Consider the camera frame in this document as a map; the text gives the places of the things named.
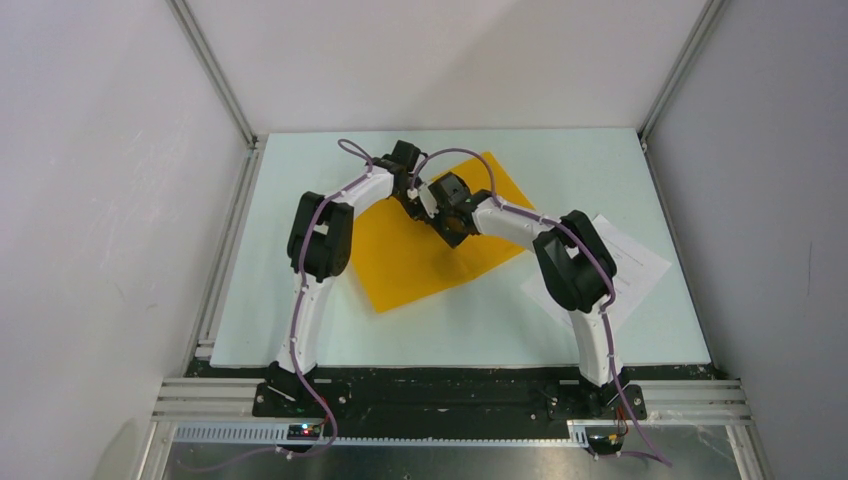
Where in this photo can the controller board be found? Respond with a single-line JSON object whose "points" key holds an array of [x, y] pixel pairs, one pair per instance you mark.
{"points": [[304, 432], [604, 445]]}

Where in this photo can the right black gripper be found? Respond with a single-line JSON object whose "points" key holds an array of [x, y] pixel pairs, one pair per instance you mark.
{"points": [[451, 240]]}

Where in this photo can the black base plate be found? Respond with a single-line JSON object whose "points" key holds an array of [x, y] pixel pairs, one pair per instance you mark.
{"points": [[430, 404]]}

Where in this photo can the aluminium frame rail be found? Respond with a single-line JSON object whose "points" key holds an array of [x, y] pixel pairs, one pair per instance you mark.
{"points": [[683, 421]]}

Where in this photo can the left controller board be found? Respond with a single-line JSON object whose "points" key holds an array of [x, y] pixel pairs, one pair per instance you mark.
{"points": [[304, 432]]}

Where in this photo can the aluminium corner post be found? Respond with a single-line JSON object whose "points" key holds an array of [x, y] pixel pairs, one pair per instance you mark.
{"points": [[204, 52], [704, 26]]}

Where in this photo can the left aluminium corner post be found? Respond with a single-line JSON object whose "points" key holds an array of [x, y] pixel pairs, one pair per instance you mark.
{"points": [[204, 52]]}

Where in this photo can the right aluminium corner post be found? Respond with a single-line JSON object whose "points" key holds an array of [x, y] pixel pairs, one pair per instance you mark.
{"points": [[704, 26]]}

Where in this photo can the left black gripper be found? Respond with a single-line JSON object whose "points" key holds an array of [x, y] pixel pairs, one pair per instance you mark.
{"points": [[418, 212]]}

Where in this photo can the orange file folder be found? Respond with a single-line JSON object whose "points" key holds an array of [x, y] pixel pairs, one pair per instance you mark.
{"points": [[398, 260]]}

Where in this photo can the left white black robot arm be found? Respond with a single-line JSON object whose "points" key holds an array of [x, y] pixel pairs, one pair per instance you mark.
{"points": [[320, 247]]}

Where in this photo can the white paper sheet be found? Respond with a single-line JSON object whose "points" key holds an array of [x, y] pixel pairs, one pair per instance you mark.
{"points": [[638, 271]]}

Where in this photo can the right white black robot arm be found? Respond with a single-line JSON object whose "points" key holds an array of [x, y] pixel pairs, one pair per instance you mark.
{"points": [[576, 267]]}

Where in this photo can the right controller board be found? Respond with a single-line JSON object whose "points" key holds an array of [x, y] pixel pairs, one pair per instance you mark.
{"points": [[604, 445]]}

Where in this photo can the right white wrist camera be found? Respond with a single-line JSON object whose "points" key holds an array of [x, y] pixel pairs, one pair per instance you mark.
{"points": [[424, 197]]}

